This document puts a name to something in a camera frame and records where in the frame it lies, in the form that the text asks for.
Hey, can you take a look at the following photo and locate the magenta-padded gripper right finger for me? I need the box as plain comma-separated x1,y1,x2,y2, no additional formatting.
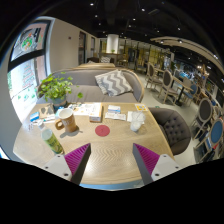
132,143,183,186

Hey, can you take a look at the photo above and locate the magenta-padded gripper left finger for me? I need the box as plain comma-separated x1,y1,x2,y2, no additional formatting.
42,143,92,186

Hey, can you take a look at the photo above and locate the clear green-labelled water bottle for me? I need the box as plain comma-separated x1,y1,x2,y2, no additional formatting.
37,121,65,155

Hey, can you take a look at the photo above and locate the dark tufted armchair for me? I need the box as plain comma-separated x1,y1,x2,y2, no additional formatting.
148,106,192,156

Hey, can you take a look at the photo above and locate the brown lettered ceramic mug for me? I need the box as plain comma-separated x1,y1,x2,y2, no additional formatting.
54,107,80,134

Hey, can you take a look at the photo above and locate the white teal tube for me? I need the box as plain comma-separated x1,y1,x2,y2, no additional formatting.
42,114,57,123

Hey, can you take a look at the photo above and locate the blue white small box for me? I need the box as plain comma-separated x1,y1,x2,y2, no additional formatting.
29,111,40,123

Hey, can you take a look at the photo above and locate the flat round red coaster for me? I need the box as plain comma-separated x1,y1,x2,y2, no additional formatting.
94,124,111,138

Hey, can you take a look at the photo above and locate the white paper napkin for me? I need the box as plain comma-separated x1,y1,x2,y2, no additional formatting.
126,110,147,124

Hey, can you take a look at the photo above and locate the white printed leaflet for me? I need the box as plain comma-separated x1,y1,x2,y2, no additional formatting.
68,102,96,117

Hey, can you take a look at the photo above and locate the yellow square card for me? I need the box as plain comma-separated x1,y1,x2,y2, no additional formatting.
134,103,149,113

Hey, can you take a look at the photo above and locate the white orange carton box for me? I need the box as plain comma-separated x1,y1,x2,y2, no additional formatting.
88,102,103,123

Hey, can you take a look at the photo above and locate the white blue packet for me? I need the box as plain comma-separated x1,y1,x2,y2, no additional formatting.
107,104,122,114

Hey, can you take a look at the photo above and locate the green potted plant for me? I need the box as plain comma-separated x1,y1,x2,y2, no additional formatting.
37,72,84,113

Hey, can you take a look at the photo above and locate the group of wooden dining chairs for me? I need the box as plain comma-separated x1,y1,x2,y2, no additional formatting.
144,61,224,161

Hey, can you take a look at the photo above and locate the grey curved sofa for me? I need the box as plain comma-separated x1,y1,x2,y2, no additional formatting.
36,68,145,105

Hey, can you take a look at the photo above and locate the grey white chevron cushion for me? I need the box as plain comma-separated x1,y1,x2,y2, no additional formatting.
94,69,134,97

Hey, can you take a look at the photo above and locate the white round column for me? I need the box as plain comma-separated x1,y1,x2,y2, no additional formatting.
105,33,120,54

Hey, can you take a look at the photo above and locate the group of ceiling spotlights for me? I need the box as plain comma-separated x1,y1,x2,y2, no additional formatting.
88,1,221,61

